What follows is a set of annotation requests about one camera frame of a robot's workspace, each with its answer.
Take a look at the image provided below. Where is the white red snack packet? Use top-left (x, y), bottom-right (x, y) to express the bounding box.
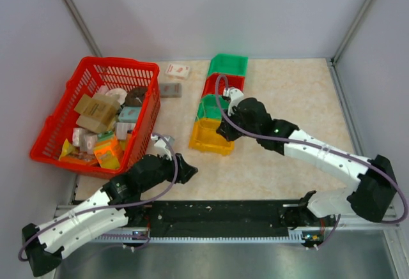
top-left (165, 63), bottom-right (191, 80)

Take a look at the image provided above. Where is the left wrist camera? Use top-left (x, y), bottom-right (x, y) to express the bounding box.
top-left (151, 134), bottom-right (174, 160)

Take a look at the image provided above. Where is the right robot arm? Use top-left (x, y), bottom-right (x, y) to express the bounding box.
top-left (217, 98), bottom-right (398, 225)

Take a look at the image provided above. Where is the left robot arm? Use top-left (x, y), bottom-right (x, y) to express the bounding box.
top-left (19, 153), bottom-right (198, 277)

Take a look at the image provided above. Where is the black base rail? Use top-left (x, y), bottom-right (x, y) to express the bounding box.
top-left (125, 200), bottom-right (320, 238)

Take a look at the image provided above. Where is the teal snack box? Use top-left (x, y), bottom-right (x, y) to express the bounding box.
top-left (118, 107), bottom-right (141, 123)

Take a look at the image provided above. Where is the yellow snack bag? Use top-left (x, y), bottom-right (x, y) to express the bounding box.
top-left (59, 139), bottom-right (77, 161)

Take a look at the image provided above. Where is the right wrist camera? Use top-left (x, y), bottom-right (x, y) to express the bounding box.
top-left (222, 87), bottom-right (244, 116)

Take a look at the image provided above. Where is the near green plastic bin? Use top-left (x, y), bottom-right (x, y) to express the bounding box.
top-left (196, 94), bottom-right (222, 121)

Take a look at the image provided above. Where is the brown cardboard box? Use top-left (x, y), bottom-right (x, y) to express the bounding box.
top-left (74, 93), bottom-right (120, 133)

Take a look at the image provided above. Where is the yellow plastic bin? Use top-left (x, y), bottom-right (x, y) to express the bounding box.
top-left (189, 118), bottom-right (235, 156)

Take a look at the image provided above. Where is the grey snack packet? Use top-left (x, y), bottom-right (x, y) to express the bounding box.
top-left (158, 82), bottom-right (182, 98)

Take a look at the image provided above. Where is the chocolate donut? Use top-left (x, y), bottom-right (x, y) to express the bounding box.
top-left (125, 86), bottom-right (148, 107)

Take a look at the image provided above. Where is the orange juice carton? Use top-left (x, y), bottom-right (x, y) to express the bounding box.
top-left (93, 135), bottom-right (124, 170)

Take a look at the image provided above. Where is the far green plastic bin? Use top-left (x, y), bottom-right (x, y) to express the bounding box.
top-left (207, 54), bottom-right (249, 77)

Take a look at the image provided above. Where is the green plastic bin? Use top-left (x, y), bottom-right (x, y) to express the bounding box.
top-left (196, 94), bottom-right (222, 121)
top-left (207, 54), bottom-right (249, 77)

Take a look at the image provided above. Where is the red plastic bin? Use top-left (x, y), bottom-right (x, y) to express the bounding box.
top-left (201, 73), bottom-right (245, 97)

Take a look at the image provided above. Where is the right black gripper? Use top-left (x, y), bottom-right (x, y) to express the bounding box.
top-left (217, 106), bottom-right (260, 142)

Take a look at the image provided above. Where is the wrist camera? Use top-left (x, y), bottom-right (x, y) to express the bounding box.
top-left (151, 134), bottom-right (174, 160)
top-left (222, 87), bottom-right (244, 116)

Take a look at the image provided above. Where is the red plastic basket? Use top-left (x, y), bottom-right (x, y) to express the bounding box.
top-left (29, 56), bottom-right (160, 179)

